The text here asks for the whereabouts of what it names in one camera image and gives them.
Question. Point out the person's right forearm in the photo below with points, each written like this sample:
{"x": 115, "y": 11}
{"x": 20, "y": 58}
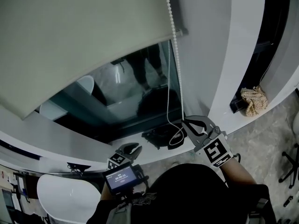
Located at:
{"x": 238, "y": 174}

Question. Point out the person's left forearm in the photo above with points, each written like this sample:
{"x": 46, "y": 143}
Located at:
{"x": 106, "y": 192}

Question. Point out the black marker pen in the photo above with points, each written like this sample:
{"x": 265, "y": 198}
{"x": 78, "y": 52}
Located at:
{"x": 288, "y": 201}

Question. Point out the small black display screen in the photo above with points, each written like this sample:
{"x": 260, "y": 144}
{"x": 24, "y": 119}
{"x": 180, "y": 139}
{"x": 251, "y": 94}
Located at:
{"x": 120, "y": 177}

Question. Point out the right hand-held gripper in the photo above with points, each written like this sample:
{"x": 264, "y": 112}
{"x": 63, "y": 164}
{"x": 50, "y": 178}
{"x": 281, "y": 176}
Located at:
{"x": 216, "y": 151}

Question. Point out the brown side cabinet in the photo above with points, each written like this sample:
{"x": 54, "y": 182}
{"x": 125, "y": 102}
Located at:
{"x": 29, "y": 185}

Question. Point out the black office chair base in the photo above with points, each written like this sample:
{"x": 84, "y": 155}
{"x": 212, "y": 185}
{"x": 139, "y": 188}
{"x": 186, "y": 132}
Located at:
{"x": 290, "y": 167}

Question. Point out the flat black bag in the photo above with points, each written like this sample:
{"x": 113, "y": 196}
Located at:
{"x": 158, "y": 137}

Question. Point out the black floor faucet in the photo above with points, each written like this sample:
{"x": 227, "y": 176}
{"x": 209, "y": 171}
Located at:
{"x": 78, "y": 167}

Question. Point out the beige patterned cloth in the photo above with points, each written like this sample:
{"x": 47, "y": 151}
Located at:
{"x": 254, "y": 100}

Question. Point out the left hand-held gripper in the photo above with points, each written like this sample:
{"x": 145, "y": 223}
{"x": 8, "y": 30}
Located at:
{"x": 118, "y": 159}

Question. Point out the black framed window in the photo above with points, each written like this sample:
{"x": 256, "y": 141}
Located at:
{"x": 121, "y": 106}
{"x": 261, "y": 43}

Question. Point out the white bathtub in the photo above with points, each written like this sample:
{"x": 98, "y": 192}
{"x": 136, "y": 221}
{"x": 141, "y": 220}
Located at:
{"x": 67, "y": 197}

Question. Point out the grey roller blind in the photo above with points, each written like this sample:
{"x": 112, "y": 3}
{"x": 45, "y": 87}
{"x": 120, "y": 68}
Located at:
{"x": 70, "y": 31}

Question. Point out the person's black shirt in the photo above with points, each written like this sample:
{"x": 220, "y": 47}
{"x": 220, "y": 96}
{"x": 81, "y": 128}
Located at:
{"x": 187, "y": 195}

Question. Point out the small black box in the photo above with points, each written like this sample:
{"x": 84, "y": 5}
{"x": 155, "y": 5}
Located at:
{"x": 236, "y": 105}

